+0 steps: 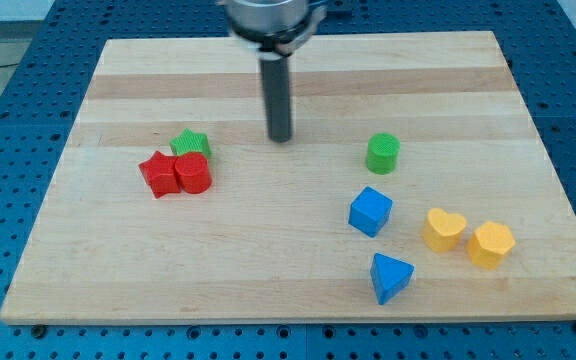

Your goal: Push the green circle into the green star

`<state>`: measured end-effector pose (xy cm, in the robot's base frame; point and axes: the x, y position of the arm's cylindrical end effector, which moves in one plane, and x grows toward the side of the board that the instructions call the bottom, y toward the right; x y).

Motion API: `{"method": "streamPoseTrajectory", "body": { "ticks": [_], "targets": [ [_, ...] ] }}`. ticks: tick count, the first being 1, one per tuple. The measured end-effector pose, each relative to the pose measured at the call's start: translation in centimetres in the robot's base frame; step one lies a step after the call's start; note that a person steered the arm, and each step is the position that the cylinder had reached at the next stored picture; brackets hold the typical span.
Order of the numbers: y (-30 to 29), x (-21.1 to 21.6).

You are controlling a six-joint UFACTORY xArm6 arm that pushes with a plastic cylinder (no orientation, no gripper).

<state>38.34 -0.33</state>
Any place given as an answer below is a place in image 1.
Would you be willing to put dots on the blue cube block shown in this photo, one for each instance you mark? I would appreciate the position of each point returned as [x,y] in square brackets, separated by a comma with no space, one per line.
[370,211]

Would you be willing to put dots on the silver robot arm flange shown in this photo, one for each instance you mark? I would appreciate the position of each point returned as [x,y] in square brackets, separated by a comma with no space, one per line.
[274,29]

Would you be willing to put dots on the red star block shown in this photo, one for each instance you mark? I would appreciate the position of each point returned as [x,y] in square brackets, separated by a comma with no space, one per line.
[159,174]

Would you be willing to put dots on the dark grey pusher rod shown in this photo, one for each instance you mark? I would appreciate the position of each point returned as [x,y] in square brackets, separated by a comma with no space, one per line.
[275,80]

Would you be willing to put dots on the blue triangle block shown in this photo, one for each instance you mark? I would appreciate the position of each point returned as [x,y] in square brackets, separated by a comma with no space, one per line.
[389,276]

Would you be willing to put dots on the red cylinder block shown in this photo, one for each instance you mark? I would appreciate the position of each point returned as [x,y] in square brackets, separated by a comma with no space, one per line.
[193,172]

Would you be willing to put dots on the yellow heart block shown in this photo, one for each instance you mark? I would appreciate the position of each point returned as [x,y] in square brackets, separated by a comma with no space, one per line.
[442,230]

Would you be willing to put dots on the green cylinder block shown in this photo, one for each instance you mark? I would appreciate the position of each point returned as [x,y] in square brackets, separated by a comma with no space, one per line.
[382,153]

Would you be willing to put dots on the wooden board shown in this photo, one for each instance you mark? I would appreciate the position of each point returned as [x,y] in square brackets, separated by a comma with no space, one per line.
[269,241]

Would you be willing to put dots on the green star block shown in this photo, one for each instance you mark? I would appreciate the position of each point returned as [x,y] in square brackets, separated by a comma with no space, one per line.
[190,141]

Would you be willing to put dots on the blue perforated table plate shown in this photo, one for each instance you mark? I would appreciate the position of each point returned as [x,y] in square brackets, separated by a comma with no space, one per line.
[41,101]

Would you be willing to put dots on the yellow hexagon block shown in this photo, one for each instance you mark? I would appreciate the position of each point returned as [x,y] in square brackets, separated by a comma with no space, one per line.
[489,245]

